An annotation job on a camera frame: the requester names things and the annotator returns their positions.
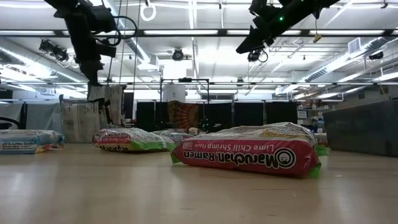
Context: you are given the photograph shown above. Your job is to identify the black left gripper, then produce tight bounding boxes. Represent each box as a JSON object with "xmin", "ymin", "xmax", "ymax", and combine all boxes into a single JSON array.
[{"xmin": 63, "ymin": 6, "xmax": 118, "ymax": 87}]

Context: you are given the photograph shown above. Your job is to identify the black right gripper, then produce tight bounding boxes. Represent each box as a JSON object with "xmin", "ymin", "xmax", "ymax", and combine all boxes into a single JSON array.
[{"xmin": 235, "ymin": 0, "xmax": 292, "ymax": 54}]

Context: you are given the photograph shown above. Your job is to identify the gray cloth partition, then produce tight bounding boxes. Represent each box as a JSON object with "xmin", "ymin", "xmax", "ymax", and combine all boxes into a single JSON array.
[{"xmin": 0, "ymin": 102, "xmax": 63, "ymax": 131}]

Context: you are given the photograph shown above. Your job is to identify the black partition panels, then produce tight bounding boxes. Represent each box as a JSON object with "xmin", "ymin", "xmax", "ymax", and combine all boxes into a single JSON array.
[{"xmin": 136, "ymin": 101, "xmax": 299, "ymax": 131}]

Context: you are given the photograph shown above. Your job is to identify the black round ceiling spotlight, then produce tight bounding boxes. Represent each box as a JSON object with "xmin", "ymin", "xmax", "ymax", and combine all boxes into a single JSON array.
[{"xmin": 172, "ymin": 48, "xmax": 185, "ymax": 62}]

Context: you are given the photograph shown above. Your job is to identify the white box on stand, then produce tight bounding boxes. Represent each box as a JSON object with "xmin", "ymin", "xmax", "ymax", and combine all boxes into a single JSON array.
[{"xmin": 162, "ymin": 84, "xmax": 187, "ymax": 103}]

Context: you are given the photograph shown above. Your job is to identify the cluttered background shelf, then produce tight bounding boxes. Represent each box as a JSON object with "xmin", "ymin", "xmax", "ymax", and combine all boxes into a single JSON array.
[{"xmin": 297, "ymin": 99, "xmax": 326, "ymax": 133}]

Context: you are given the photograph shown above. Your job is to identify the orange mandala tapestry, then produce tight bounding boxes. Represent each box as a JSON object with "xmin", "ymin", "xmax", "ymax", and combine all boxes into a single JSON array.
[{"xmin": 167, "ymin": 100, "xmax": 200, "ymax": 130}]

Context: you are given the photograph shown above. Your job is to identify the white air vent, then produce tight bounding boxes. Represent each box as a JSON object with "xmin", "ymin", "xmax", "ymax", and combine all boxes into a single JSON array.
[{"xmin": 348, "ymin": 37, "xmax": 362, "ymax": 54}]

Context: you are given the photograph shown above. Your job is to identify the gray plastic bin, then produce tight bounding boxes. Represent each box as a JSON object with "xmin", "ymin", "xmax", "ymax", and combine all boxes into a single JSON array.
[{"xmin": 322, "ymin": 99, "xmax": 398, "ymax": 157}]

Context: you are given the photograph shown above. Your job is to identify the black ceiling camera with cable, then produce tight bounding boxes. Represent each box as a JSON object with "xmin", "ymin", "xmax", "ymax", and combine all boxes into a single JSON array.
[{"xmin": 248, "ymin": 48, "xmax": 269, "ymax": 63}]

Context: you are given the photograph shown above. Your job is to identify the black overhead frame beam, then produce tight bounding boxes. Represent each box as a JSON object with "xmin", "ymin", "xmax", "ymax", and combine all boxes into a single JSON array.
[{"xmin": 0, "ymin": 28, "xmax": 398, "ymax": 37}]

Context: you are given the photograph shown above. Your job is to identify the yellow hanging strap with hook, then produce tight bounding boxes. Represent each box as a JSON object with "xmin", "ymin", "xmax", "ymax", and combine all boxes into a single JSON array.
[{"xmin": 313, "ymin": 17, "xmax": 323, "ymax": 44}]

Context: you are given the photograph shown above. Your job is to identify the white hanging ring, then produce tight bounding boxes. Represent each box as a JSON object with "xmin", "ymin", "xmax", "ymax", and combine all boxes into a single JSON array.
[{"xmin": 139, "ymin": 0, "xmax": 157, "ymax": 22}]

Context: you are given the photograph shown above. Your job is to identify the black metal stand frame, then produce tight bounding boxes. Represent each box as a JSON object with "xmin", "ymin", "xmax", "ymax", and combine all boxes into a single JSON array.
[{"xmin": 159, "ymin": 77, "xmax": 210, "ymax": 103}]

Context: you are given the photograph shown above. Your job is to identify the silver air duct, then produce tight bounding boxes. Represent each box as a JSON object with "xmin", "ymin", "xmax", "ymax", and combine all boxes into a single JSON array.
[{"xmin": 298, "ymin": 37, "xmax": 398, "ymax": 83}]

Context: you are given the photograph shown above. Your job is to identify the black partition post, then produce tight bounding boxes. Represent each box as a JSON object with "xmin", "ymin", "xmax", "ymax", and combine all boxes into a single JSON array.
[{"xmin": 20, "ymin": 103, "xmax": 28, "ymax": 131}]

